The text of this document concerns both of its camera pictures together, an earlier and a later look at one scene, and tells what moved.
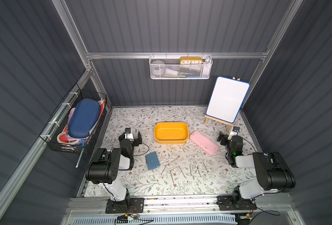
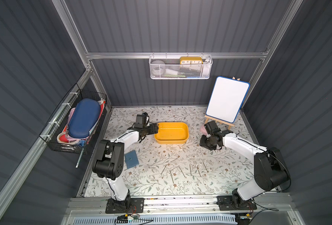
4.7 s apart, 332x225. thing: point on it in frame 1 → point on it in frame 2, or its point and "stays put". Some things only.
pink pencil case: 204,142 → 203,130
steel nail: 207,171 stays put
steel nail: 170,172 stays put
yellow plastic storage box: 171,132 stays put
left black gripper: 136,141 → 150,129
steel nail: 198,168 stays put
